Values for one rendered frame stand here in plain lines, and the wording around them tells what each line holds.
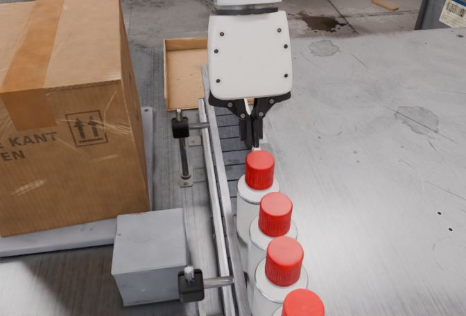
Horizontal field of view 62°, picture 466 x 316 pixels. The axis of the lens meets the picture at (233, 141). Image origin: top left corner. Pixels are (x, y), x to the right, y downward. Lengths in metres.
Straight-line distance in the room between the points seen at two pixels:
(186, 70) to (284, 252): 0.79
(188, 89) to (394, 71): 0.56
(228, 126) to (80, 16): 0.34
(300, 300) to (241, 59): 0.27
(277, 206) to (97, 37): 0.39
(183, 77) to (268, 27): 0.61
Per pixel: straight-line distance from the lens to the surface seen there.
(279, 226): 0.40
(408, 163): 0.87
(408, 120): 0.99
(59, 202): 0.68
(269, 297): 0.39
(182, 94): 0.99
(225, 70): 0.47
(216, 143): 0.64
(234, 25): 0.46
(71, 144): 0.59
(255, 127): 0.50
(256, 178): 0.44
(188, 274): 0.46
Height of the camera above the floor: 1.39
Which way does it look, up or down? 41 degrees down
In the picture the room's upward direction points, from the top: straight up
